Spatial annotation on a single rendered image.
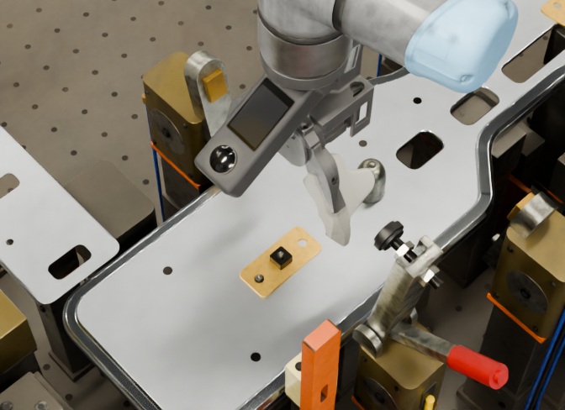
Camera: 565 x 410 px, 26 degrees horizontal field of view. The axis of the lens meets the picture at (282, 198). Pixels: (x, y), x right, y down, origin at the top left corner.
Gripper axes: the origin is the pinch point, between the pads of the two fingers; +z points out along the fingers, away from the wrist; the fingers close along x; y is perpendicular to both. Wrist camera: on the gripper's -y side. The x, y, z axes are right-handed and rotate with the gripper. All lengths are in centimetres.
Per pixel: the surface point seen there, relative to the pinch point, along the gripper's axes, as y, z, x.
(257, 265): -2.0, 11.1, 1.2
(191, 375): -14.6, 11.6, -3.3
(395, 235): -0.4, -10.2, -13.7
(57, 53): 13, 41, 60
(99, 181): -6.4, 13.5, 21.3
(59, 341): -17.0, 32.7, 18.7
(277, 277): -1.5, 11.1, -1.1
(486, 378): -1.1, -3.0, -25.6
